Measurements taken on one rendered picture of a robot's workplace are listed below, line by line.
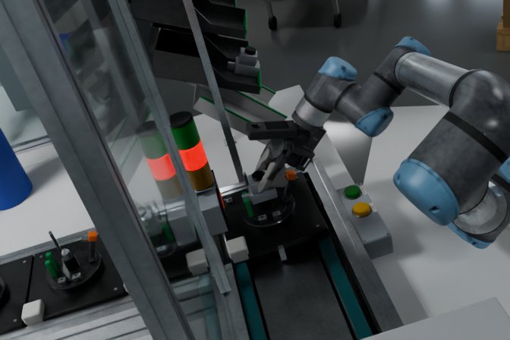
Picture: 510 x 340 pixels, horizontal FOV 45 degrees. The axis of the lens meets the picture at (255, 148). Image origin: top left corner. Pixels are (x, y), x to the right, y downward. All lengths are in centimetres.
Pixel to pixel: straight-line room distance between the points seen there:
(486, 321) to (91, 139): 33
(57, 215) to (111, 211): 152
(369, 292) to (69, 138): 97
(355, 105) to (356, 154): 195
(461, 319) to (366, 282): 115
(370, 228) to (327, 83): 36
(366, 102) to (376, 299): 41
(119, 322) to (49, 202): 71
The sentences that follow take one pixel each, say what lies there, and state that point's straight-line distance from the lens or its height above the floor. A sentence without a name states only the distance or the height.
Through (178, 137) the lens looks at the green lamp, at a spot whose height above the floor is 139.
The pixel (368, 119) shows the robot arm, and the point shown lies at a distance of 133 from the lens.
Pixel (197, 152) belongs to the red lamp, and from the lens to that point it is 116.
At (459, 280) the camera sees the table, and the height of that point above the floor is 86.
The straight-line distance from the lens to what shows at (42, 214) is 207.
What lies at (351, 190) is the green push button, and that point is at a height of 97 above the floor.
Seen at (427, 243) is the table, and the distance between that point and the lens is 157.
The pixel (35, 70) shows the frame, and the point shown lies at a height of 183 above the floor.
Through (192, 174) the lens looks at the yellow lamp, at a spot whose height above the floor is 130.
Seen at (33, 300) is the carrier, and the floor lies 97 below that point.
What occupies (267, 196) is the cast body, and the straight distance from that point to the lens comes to 150.
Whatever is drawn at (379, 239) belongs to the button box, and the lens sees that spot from 145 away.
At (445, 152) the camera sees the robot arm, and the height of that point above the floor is 139.
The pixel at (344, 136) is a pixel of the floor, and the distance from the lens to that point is 343.
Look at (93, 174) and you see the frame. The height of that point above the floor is 173.
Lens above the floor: 199
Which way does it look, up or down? 35 degrees down
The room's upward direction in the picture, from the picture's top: 16 degrees counter-clockwise
